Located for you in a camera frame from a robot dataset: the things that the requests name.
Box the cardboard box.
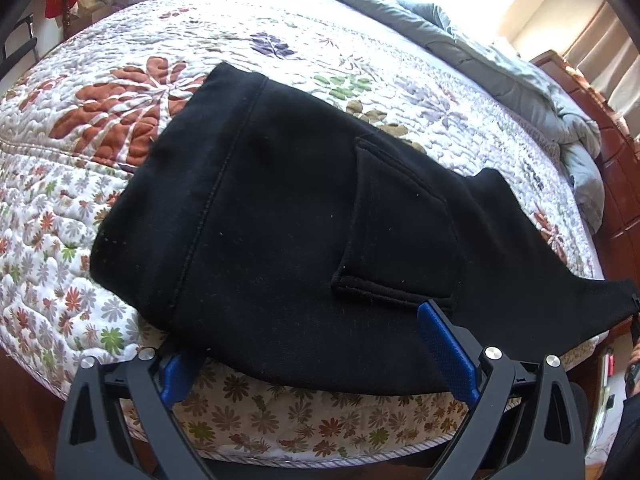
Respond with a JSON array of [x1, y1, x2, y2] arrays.
[[63, 0, 114, 38]]

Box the beige wall curtain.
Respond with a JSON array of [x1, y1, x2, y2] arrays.
[[564, 2, 639, 139]]

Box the grey-blue duvet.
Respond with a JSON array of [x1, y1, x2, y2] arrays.
[[340, 0, 605, 232]]

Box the red wooden headboard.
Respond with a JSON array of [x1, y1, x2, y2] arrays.
[[533, 50, 640, 281]]

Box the floral quilted bedspread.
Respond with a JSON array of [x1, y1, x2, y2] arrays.
[[1, 0, 608, 468]]

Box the black office chair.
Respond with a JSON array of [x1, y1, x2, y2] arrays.
[[0, 12, 39, 82]]

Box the black pants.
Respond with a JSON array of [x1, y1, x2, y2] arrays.
[[90, 64, 638, 396]]

